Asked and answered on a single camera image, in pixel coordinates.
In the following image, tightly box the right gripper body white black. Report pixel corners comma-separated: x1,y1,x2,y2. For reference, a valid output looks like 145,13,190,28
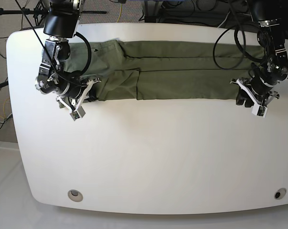
56,78,101,112

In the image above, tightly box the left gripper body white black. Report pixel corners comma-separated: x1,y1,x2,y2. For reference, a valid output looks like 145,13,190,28
230,77,280,107

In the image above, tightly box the olive green T-shirt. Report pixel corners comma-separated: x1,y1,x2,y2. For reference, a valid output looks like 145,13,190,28
57,39,266,110

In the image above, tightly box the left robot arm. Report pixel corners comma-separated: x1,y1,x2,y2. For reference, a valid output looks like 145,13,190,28
233,0,288,116

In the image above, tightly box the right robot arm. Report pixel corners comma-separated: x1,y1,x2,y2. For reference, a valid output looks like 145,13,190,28
35,0,100,120

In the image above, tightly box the black tripod stand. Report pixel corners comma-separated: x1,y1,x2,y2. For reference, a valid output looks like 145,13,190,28
0,4,107,27

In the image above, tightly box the right table grommet hole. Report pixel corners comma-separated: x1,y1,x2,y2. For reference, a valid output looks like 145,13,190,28
274,188,287,199

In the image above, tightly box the table grommet hole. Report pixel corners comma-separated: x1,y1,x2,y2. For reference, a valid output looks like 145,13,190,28
68,190,83,202
274,188,287,199

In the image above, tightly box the left table grommet hole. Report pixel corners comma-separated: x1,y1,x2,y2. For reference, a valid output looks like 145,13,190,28
68,190,83,202

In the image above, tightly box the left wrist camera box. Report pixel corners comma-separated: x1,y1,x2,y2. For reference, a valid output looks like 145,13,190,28
251,104,267,118

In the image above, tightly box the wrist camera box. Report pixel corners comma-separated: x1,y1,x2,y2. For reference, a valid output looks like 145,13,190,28
251,104,267,118
70,107,85,121

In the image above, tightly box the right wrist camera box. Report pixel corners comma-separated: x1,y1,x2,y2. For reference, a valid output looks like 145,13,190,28
70,107,85,121

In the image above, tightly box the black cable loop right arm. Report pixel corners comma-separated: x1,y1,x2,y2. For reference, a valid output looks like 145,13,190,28
53,31,92,83

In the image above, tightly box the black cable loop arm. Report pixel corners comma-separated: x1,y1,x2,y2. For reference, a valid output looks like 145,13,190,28
53,31,92,83
212,4,268,71

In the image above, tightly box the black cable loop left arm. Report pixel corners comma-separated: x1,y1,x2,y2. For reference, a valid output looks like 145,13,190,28
212,4,268,71

